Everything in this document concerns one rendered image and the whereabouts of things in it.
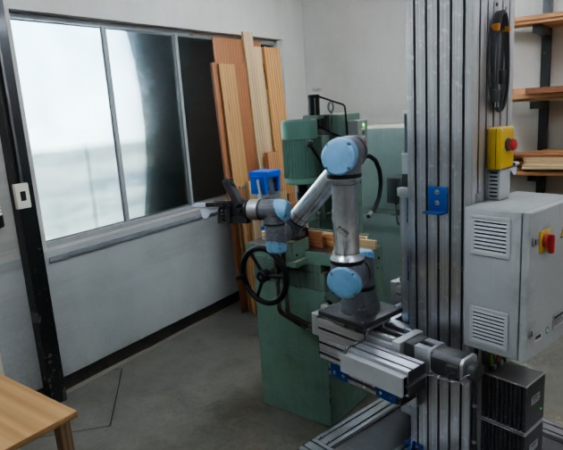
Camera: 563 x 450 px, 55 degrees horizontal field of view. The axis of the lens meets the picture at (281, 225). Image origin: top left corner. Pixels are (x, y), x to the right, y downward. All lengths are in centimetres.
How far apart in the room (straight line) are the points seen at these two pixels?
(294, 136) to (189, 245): 170
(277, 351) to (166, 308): 130
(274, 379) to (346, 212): 142
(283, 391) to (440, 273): 132
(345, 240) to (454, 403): 72
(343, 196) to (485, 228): 45
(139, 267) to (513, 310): 256
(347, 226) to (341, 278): 17
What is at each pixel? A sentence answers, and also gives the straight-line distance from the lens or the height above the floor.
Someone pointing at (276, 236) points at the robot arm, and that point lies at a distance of 190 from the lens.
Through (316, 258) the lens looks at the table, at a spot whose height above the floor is 87.
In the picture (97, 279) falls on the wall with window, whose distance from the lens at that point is 353.
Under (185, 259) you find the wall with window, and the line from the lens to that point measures 403.
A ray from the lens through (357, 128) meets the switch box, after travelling 281.
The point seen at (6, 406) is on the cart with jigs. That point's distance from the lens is 240.
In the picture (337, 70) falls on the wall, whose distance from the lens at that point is 514.
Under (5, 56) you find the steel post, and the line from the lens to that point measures 313.
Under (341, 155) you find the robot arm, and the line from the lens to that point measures 173.
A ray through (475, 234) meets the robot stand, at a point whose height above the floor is 115.
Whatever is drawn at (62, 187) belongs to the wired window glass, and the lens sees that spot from 342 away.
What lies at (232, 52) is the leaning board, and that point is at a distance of 436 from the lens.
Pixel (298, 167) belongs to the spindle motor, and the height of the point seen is 128.
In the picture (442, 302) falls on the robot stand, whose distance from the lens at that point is 198.
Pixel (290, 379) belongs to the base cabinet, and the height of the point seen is 19.
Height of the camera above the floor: 157
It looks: 12 degrees down
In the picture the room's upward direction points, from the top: 4 degrees counter-clockwise
